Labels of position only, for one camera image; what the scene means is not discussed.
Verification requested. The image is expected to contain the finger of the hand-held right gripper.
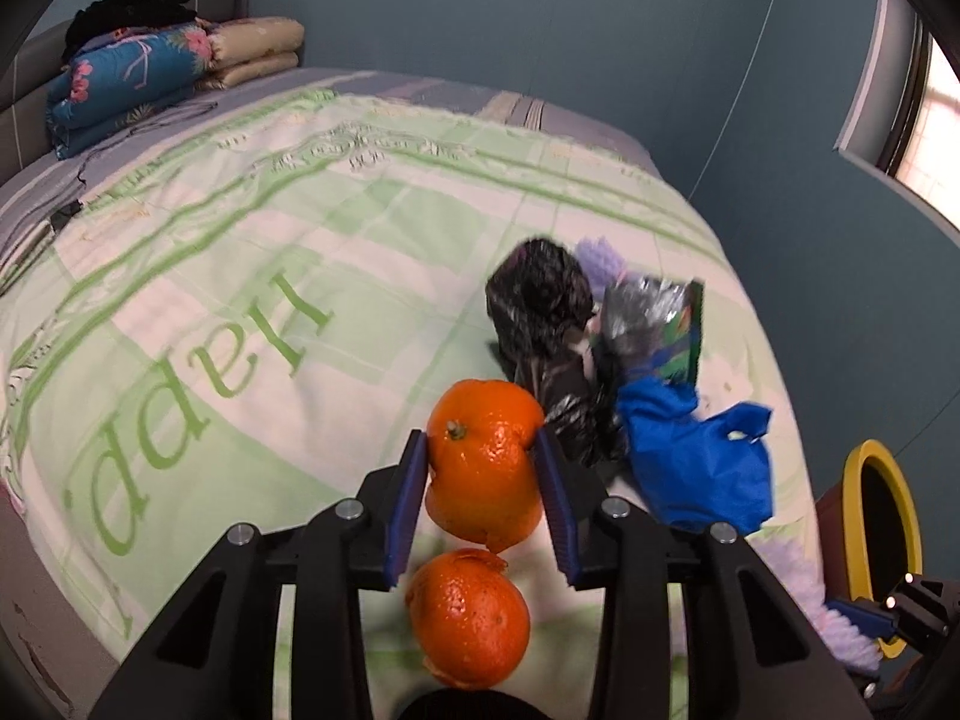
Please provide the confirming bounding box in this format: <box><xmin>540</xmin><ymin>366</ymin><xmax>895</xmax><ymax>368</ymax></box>
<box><xmin>825</xmin><ymin>594</ymin><xmax>901</xmax><ymax>642</ymax></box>

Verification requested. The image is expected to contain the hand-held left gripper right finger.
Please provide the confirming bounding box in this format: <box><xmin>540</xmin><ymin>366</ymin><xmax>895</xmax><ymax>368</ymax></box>
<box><xmin>531</xmin><ymin>426</ymin><xmax>875</xmax><ymax>720</ymax></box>

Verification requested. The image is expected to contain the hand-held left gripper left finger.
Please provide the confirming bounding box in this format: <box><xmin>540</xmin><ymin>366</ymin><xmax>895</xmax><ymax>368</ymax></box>
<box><xmin>90</xmin><ymin>429</ymin><xmax>430</xmax><ymax>720</ymax></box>

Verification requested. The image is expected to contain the lavender fluffy yarn ball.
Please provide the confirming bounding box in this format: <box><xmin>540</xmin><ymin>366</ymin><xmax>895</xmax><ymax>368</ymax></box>
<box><xmin>750</xmin><ymin>529</ymin><xmax>882</xmax><ymax>676</ymax></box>

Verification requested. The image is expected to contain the orange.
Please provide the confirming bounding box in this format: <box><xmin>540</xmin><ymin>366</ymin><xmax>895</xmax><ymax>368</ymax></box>
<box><xmin>406</xmin><ymin>549</ymin><xmax>532</xmax><ymax>691</ymax></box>
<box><xmin>424</xmin><ymin>379</ymin><xmax>546</xmax><ymax>556</ymax></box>

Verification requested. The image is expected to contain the yellow-rimmed brown bin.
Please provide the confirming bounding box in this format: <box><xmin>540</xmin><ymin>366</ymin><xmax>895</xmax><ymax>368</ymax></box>
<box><xmin>814</xmin><ymin>439</ymin><xmax>925</xmax><ymax>691</ymax></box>

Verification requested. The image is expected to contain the blue plastic bag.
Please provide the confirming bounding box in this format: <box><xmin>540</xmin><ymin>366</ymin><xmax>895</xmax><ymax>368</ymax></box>
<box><xmin>615</xmin><ymin>376</ymin><xmax>775</xmax><ymax>535</ymax></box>

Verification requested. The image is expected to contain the silver green snack packet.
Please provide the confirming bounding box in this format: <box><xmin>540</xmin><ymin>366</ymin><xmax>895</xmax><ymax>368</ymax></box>
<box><xmin>592</xmin><ymin>275</ymin><xmax>707</xmax><ymax>387</ymax></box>

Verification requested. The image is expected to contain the balled black plastic bag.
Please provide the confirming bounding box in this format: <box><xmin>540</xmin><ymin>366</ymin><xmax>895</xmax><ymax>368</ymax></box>
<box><xmin>485</xmin><ymin>238</ymin><xmax>596</xmax><ymax>361</ymax></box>

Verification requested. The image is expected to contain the purple fluffy yarn ball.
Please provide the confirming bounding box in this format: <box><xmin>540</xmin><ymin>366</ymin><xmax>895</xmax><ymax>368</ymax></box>
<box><xmin>576</xmin><ymin>238</ymin><xmax>631</xmax><ymax>297</ymax></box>

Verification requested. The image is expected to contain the green and white printed blanket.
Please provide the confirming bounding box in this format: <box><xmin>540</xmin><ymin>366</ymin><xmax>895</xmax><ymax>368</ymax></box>
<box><xmin>0</xmin><ymin>86</ymin><xmax>818</xmax><ymax>720</ymax></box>

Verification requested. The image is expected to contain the grey striped bed sheet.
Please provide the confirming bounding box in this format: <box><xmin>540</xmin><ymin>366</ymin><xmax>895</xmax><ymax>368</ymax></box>
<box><xmin>0</xmin><ymin>67</ymin><xmax>665</xmax><ymax>293</ymax></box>

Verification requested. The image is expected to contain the folded beige floral quilt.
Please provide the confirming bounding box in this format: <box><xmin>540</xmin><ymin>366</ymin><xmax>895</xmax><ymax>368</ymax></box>
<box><xmin>196</xmin><ymin>15</ymin><xmax>306</xmax><ymax>91</ymax></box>

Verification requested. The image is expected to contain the folded blue floral quilt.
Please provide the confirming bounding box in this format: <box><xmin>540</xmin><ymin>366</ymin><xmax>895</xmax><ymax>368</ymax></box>
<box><xmin>46</xmin><ymin>21</ymin><xmax>218</xmax><ymax>160</ymax></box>

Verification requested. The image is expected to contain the black clothes pile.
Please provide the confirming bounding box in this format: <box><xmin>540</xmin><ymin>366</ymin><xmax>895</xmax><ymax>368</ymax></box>
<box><xmin>64</xmin><ymin>0</ymin><xmax>197</xmax><ymax>61</ymax></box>

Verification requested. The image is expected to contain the black charger cable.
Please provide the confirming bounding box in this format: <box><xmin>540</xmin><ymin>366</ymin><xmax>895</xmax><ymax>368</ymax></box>
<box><xmin>49</xmin><ymin>94</ymin><xmax>222</xmax><ymax>233</ymax></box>

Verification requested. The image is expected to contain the window with white frame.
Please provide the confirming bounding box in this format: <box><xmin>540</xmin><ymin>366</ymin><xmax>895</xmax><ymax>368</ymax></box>
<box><xmin>836</xmin><ymin>0</ymin><xmax>960</xmax><ymax>230</ymax></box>

